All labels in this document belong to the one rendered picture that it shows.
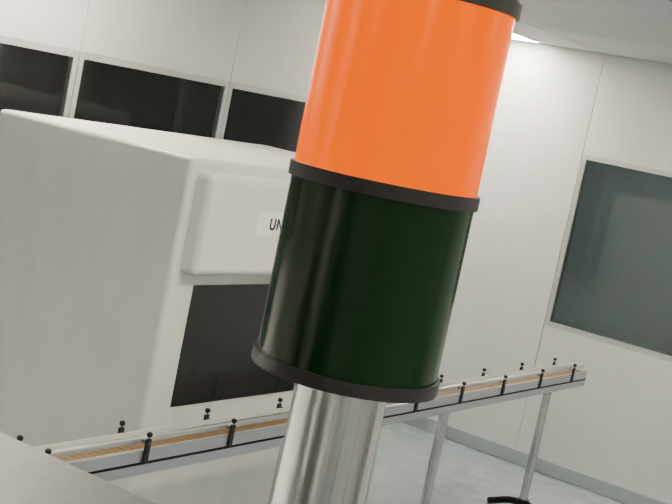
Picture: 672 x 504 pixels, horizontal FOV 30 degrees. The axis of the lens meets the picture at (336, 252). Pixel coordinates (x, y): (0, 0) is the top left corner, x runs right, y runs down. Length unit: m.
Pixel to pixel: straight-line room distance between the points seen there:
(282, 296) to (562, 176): 8.64
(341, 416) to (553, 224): 8.64
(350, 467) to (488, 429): 8.91
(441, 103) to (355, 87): 0.02
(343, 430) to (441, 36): 0.10
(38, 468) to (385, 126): 0.27
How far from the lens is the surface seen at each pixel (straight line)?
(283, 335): 0.32
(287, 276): 0.32
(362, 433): 0.33
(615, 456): 8.88
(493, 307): 9.15
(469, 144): 0.31
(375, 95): 0.31
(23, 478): 0.52
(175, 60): 7.04
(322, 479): 0.33
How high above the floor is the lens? 2.27
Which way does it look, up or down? 7 degrees down
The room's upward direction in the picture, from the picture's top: 12 degrees clockwise
